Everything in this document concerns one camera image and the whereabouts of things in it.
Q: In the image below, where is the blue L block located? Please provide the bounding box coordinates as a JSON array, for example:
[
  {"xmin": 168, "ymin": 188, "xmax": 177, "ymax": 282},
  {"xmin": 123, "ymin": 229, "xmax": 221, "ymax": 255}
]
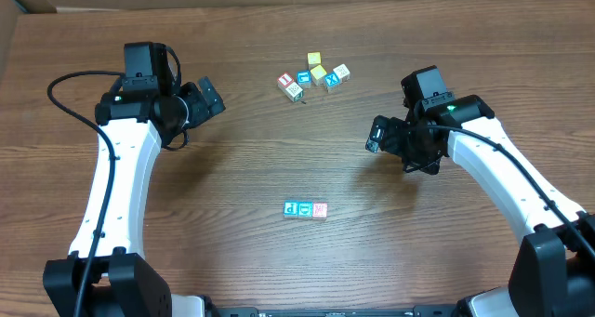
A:
[{"xmin": 296, "ymin": 71, "xmax": 312, "ymax": 88}]

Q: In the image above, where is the white patterned block right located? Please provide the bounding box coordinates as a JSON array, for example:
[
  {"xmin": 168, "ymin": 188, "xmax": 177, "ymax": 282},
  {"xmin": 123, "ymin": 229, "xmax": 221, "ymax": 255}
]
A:
[{"xmin": 333, "ymin": 64, "xmax": 350, "ymax": 83}]

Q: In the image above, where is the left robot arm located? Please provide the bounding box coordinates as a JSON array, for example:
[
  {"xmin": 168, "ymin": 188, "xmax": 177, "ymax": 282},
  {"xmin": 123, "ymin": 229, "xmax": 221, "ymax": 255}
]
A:
[{"xmin": 43, "ymin": 42, "xmax": 225, "ymax": 317}]

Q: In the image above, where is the white green-sided block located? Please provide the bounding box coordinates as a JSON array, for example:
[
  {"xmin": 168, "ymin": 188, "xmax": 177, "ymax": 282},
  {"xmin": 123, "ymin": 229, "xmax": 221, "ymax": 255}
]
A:
[{"xmin": 284, "ymin": 82, "xmax": 304, "ymax": 102}]

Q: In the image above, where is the red I block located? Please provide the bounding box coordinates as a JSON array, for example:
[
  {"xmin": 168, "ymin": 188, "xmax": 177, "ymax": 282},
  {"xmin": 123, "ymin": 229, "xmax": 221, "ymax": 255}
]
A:
[{"xmin": 277, "ymin": 73, "xmax": 295, "ymax": 90}]

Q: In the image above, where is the red circle block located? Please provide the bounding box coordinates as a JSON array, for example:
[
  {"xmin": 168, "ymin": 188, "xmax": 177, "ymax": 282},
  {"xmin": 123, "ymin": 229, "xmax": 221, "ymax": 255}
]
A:
[{"xmin": 297, "ymin": 202, "xmax": 313, "ymax": 218}]

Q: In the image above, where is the yellow block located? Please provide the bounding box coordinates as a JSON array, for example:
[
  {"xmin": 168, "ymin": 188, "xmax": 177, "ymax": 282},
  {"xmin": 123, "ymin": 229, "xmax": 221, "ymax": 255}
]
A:
[
  {"xmin": 307, "ymin": 51, "xmax": 322, "ymax": 69},
  {"xmin": 283, "ymin": 201, "xmax": 299, "ymax": 218},
  {"xmin": 310, "ymin": 65, "xmax": 327, "ymax": 86}
]

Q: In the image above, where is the white spiral block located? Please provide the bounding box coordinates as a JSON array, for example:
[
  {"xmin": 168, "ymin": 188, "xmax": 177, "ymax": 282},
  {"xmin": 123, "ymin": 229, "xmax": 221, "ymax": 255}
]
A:
[{"xmin": 312, "ymin": 203, "xmax": 328, "ymax": 220}]

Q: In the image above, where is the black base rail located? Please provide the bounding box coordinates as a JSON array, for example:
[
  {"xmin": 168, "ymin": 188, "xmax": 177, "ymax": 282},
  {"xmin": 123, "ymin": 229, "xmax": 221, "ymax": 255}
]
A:
[{"xmin": 205, "ymin": 304, "xmax": 457, "ymax": 317}]

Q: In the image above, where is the blue X block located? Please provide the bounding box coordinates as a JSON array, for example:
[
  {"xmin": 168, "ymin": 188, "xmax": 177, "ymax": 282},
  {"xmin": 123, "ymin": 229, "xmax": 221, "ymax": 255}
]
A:
[{"xmin": 324, "ymin": 72, "xmax": 341, "ymax": 93}]

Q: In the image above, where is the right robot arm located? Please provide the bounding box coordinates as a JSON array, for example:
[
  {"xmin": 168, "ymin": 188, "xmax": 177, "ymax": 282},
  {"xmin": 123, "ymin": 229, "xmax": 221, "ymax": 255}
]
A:
[{"xmin": 365, "ymin": 66, "xmax": 594, "ymax": 317}]

